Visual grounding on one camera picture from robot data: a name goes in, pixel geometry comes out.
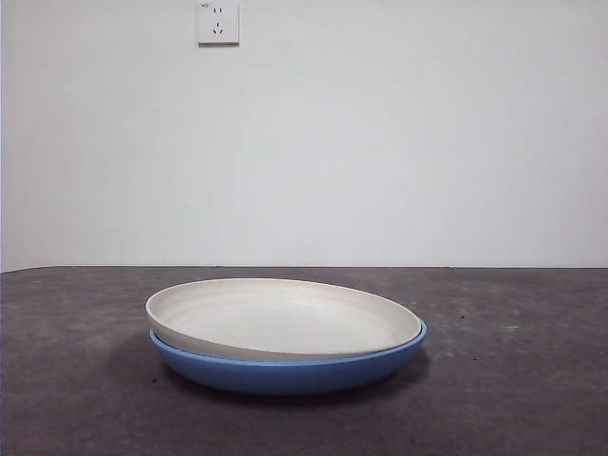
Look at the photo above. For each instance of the white round plate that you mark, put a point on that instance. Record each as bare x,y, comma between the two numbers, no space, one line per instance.
285,318

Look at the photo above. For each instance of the white wall power socket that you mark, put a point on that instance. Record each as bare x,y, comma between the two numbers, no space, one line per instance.
218,24

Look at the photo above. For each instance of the blue round plate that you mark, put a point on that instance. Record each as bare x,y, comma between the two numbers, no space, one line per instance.
285,377

